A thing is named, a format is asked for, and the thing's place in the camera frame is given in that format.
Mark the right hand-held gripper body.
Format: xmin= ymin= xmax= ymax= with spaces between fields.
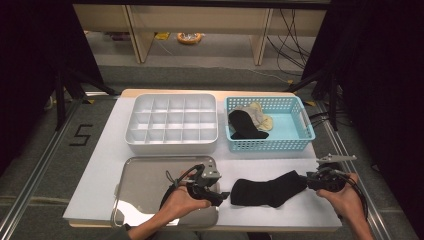
xmin=314 ymin=153 xmax=358 ymax=193

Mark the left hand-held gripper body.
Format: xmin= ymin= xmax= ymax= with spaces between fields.
xmin=186 ymin=158 xmax=224 ymax=206

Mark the black sock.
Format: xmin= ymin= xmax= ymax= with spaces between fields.
xmin=229 ymin=169 xmax=308 ymax=209
xmin=228 ymin=109 xmax=270 ymax=140

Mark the blue plastic basket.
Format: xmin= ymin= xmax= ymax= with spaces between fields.
xmin=224 ymin=95 xmax=317 ymax=153

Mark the white divided storage box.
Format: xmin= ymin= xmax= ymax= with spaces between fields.
xmin=125 ymin=93 xmax=219 ymax=156

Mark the person's right hand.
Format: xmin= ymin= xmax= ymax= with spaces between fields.
xmin=316 ymin=173 xmax=364 ymax=219

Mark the person's left hand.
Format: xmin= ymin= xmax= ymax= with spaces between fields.
xmin=163 ymin=171 xmax=213 ymax=221

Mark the black metal stand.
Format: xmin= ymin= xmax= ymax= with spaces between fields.
xmin=285 ymin=68 xmax=339 ymax=132
xmin=54 ymin=66 xmax=119 ymax=132

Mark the black curtain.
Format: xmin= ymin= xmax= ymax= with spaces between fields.
xmin=301 ymin=0 xmax=424 ymax=240
xmin=0 ymin=0 xmax=105 ymax=174

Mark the white table board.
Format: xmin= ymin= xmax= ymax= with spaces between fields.
xmin=62 ymin=94 xmax=343 ymax=229

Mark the orange tape roll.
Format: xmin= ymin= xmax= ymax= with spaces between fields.
xmin=176 ymin=32 xmax=203 ymax=45

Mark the beige wooden desk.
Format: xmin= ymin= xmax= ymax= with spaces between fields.
xmin=73 ymin=3 xmax=328 ymax=66

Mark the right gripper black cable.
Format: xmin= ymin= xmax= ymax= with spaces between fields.
xmin=346 ymin=171 xmax=369 ymax=221

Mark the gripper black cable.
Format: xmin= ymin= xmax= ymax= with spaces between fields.
xmin=159 ymin=163 xmax=205 ymax=210
xmin=346 ymin=171 xmax=369 ymax=221

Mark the aluminium floor rail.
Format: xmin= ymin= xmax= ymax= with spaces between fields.
xmin=316 ymin=99 xmax=391 ymax=240
xmin=0 ymin=98 xmax=83 ymax=240

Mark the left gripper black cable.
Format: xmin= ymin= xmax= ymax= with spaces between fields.
xmin=159 ymin=163 xmax=205 ymax=210

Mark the black floor cable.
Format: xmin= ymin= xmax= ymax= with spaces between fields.
xmin=308 ymin=111 xmax=334 ymax=129

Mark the white floor cable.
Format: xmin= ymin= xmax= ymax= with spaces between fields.
xmin=248 ymin=68 xmax=291 ymax=84

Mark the black hanging cable bundle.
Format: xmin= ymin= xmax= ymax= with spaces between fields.
xmin=266 ymin=8 xmax=318 ymax=77

